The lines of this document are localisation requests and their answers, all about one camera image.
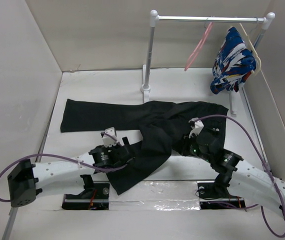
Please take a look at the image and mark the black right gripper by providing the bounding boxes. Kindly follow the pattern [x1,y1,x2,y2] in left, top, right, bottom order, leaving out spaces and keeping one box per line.
[172,130,212,163]

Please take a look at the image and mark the black trousers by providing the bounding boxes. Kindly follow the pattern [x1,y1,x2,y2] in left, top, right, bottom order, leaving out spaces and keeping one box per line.
[60,99,229,195]

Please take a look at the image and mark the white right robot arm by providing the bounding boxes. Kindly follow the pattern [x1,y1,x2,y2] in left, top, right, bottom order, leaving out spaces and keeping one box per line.
[181,129,285,216]

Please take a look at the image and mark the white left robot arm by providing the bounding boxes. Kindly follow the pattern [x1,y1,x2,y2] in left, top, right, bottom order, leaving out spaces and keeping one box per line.
[7,137,135,208]

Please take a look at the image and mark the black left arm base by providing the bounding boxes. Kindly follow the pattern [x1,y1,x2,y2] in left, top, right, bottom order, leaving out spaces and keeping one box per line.
[61,182,110,211]

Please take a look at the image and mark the pink plastic hanger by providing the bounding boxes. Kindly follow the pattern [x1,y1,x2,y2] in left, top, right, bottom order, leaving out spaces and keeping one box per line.
[184,18,213,72]

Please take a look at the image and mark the cream plastic hanger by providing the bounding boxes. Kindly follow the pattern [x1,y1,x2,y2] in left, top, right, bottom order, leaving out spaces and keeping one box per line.
[238,23,262,77]

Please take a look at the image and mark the blue patterned garment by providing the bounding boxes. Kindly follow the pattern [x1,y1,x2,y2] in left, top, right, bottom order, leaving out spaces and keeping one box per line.
[210,26,257,95]

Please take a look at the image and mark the white metal clothes rack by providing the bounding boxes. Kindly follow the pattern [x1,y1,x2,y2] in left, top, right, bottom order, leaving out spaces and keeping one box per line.
[140,10,276,103]

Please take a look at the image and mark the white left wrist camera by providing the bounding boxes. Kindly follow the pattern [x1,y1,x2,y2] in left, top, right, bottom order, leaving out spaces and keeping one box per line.
[100,127,122,148]

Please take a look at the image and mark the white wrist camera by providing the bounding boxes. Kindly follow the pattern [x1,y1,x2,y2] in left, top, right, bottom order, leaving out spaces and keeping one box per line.
[188,117,204,139]
[100,127,122,148]

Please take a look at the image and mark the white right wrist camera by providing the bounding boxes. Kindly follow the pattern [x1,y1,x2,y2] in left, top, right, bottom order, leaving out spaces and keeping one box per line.
[188,117,204,139]

